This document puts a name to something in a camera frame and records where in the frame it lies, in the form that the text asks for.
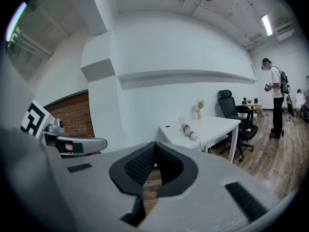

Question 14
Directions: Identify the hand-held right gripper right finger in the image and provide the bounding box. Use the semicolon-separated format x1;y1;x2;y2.
144;141;300;232

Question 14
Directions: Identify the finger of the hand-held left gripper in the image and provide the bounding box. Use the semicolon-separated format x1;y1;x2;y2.
42;135;108;157

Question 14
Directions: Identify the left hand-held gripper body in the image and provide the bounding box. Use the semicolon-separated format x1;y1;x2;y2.
20;100;66;141

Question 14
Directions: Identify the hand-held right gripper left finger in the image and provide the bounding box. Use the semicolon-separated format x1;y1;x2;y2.
0;127;156;232

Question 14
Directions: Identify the plastic bottle with red cap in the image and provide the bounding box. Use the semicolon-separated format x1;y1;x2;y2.
181;122;202;144

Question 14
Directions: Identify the white table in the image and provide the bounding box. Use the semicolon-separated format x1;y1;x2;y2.
158;116;242;163

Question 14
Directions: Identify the ceiling strip light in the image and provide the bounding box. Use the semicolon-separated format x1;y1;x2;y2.
6;1;27;42
261;14;273;36

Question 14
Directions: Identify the black office chair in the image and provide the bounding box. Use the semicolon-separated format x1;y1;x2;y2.
218;89;259;163

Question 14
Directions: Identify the light wooden desk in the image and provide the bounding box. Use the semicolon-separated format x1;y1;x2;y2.
239;101;264;118

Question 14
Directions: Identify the black bag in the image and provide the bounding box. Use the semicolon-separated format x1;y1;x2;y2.
300;104;309;123

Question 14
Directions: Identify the ceiling air conditioner unit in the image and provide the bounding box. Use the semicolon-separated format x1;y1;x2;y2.
275;24;295;42

